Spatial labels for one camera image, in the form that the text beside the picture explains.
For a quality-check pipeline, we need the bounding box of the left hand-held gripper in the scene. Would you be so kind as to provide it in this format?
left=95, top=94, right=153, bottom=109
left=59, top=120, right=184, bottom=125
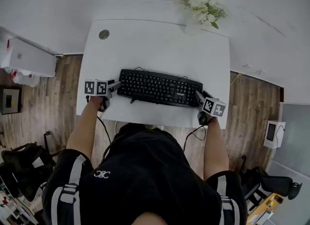
left=84, top=79, right=122, bottom=112

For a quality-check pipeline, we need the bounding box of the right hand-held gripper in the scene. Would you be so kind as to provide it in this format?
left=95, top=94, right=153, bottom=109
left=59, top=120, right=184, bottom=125
left=195, top=90, right=227, bottom=126

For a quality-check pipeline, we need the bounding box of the black keyboard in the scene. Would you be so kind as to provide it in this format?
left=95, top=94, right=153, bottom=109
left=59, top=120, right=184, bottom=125
left=117, top=67, right=203, bottom=108

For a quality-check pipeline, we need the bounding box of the person's left forearm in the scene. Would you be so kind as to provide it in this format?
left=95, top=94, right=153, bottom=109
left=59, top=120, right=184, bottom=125
left=65, top=95, right=104, bottom=162

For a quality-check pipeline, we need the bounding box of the person's right forearm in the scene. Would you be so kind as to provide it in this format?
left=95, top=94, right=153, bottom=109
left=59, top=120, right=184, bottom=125
left=202, top=116, right=230, bottom=182

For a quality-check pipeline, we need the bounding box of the white vase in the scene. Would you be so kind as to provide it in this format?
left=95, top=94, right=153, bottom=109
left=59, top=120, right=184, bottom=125
left=184, top=17, right=202, bottom=36

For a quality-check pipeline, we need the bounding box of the white box device with screen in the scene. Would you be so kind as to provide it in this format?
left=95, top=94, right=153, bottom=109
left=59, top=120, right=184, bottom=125
left=263, top=120, right=286, bottom=150

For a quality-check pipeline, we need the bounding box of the white flower bunch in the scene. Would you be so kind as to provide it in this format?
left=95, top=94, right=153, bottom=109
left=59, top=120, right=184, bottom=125
left=169, top=0, right=229, bottom=30

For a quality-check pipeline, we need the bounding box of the person's black shirt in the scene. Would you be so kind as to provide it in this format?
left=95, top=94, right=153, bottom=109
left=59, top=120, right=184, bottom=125
left=42, top=123, right=248, bottom=225

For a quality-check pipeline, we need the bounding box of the black framed box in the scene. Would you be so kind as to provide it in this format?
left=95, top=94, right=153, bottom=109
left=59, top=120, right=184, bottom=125
left=1, top=87, right=23, bottom=116

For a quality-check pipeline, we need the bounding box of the black office chair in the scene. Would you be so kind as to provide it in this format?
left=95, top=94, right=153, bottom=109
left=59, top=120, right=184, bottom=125
left=239, top=155, right=303, bottom=210
left=0, top=131, right=62, bottom=203

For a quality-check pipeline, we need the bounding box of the yellow round table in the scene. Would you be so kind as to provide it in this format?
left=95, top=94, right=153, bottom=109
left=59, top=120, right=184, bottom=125
left=245, top=192, right=284, bottom=225

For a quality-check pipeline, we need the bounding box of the white floor cable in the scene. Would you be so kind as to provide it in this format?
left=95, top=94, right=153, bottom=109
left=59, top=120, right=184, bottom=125
left=229, top=72, right=243, bottom=86

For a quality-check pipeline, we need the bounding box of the white wall socket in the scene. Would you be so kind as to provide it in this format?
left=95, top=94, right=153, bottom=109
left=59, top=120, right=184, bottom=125
left=243, top=63, right=264, bottom=75

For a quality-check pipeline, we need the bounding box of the grey shoulder strap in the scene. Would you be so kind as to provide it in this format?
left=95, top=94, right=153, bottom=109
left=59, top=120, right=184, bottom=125
left=50, top=155, right=87, bottom=225
left=216, top=175, right=240, bottom=225

